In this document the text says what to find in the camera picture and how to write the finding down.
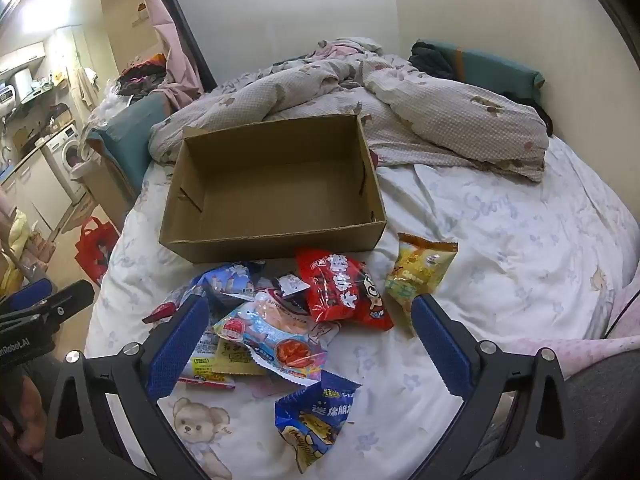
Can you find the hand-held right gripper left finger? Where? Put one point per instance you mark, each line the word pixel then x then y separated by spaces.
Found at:
pixel 177 345

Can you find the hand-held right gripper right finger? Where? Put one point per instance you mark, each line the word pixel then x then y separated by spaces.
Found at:
pixel 440 345

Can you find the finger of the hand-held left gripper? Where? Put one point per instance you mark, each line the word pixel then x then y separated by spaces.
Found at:
pixel 70 297
pixel 30 294

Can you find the white snack packet red stripe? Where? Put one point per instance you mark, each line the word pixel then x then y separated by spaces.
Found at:
pixel 205 360

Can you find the small yellow snack packet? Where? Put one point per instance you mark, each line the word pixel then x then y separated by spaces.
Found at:
pixel 235 357

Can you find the blue chips packet castle print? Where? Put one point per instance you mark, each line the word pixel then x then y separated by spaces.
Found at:
pixel 230 280

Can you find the pale snack packet red label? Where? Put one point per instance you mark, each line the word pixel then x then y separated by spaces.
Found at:
pixel 270 330

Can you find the small dark snack packet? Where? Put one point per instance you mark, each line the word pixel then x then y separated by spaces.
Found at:
pixel 290 287

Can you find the blue snack packet orange print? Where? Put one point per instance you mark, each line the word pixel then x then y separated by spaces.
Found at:
pixel 310 420

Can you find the brown cardboard box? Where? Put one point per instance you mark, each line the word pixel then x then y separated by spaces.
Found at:
pixel 280 185

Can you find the person's left hand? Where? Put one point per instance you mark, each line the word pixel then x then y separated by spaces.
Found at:
pixel 27 410

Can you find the yellow cloth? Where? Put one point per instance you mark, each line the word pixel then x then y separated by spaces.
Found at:
pixel 15 250

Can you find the red tote bag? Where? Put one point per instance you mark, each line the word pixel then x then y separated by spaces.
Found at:
pixel 95 255

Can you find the beige kitchen cabinet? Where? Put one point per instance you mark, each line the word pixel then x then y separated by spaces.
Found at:
pixel 30 195

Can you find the white floral bed sheet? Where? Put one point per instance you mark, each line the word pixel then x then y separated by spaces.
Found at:
pixel 500 260

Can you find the large cardboard box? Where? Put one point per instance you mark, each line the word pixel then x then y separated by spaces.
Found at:
pixel 117 185

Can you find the white washing machine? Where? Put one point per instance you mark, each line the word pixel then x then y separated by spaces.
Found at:
pixel 62 152

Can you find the grey cloth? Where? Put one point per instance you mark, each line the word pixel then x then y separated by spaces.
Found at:
pixel 605 420

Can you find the teal pillow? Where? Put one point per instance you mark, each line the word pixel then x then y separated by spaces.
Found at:
pixel 130 125
pixel 490 67

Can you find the white kitchen appliance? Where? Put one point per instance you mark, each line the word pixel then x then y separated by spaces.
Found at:
pixel 20 85

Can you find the pile of clothes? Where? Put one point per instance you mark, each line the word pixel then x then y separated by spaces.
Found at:
pixel 142 75

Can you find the beige patterned quilt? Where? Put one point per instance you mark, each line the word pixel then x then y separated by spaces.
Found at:
pixel 450 110

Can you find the pink curtain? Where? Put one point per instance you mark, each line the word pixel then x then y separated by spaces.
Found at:
pixel 172 50

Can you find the dark cloth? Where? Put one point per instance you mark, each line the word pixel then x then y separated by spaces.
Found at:
pixel 427 60

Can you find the black pole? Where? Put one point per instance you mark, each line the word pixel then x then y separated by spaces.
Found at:
pixel 187 25

